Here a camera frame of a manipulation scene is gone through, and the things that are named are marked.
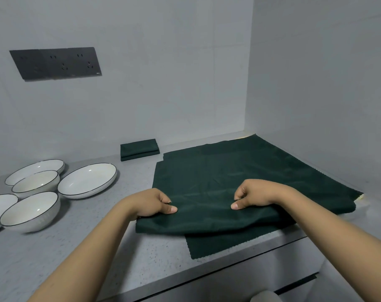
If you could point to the person's left hand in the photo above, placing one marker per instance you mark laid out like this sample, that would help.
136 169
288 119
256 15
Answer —
146 202

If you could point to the person's right hand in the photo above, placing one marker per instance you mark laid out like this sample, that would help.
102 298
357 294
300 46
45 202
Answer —
262 191

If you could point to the person's left thumb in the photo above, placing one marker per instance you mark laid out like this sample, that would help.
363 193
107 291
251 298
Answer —
169 210

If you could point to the person's right thumb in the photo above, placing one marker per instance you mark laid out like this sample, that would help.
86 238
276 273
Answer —
239 205

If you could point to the dark green cloth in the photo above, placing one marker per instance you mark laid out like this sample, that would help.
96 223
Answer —
139 149
225 245
209 198

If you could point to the person's right forearm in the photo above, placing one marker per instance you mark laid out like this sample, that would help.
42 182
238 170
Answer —
335 235

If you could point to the person's left forearm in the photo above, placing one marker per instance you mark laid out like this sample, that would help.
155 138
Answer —
90 251

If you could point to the folded dark green cloth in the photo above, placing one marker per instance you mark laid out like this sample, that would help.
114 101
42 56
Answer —
139 149

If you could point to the grey cabinet drawer front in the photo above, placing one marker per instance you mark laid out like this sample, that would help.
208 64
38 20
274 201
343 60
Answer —
228 279

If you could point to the white round object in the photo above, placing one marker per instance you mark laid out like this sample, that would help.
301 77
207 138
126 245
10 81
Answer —
266 296

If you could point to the white black-rimmed bowl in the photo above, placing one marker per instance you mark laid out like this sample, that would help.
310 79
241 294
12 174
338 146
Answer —
35 183
31 213

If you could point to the black wall socket panel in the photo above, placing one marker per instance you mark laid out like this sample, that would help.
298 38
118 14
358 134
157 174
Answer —
57 63

